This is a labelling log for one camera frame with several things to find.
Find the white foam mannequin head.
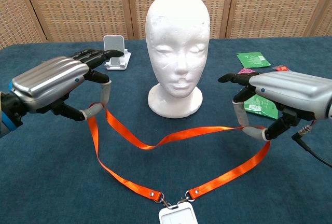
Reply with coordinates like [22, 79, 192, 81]
[145, 0, 211, 118]

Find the white badge card holder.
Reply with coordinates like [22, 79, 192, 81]
[158, 204, 199, 224]

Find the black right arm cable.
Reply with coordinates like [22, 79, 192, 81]
[292, 124, 332, 169]

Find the dark blue felt table cover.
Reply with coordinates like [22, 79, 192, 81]
[0, 36, 332, 224]

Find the pink patterned sachet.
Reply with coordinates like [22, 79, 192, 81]
[238, 68, 260, 76]

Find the green sachet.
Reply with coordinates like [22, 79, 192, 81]
[243, 94, 280, 120]
[236, 52, 272, 68]

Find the white phone stand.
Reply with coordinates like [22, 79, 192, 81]
[103, 35, 132, 72]

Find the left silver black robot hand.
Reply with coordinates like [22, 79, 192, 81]
[9, 49, 125, 122]

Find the orange lanyard strap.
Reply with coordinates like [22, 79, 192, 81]
[87, 103, 272, 211]

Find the woven bamboo folding screen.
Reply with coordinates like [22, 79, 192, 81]
[0, 0, 332, 50]

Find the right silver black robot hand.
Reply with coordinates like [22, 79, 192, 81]
[217, 70, 332, 141]

